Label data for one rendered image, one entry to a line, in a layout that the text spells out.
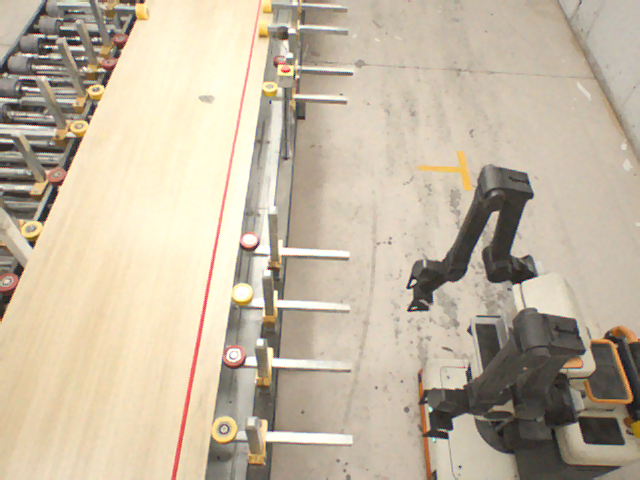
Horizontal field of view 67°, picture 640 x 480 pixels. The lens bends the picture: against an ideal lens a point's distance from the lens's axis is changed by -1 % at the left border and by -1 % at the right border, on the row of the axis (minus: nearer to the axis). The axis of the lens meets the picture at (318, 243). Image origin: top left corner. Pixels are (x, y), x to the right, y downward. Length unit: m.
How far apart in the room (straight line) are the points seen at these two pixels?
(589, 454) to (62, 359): 1.82
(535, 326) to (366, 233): 2.19
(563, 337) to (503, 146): 3.03
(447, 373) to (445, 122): 2.22
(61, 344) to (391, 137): 2.76
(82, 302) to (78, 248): 0.25
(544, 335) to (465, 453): 1.37
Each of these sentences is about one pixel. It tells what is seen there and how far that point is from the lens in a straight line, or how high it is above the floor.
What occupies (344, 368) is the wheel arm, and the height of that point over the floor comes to 0.86.
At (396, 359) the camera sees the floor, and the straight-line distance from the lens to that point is 2.79.
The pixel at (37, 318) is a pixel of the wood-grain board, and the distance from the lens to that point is 2.04.
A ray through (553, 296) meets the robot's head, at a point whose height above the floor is 1.38.
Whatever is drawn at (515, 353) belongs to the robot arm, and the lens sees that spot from 1.16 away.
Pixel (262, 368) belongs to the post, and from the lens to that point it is 1.70.
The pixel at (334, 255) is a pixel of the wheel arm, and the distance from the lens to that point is 2.06.
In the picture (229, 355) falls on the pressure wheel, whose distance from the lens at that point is 1.77.
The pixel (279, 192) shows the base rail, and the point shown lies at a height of 0.70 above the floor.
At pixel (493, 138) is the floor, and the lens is 4.10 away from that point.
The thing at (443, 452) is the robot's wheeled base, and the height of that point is 0.28.
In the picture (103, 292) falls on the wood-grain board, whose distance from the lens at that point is 2.00.
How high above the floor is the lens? 2.52
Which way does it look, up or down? 54 degrees down
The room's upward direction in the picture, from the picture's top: 5 degrees clockwise
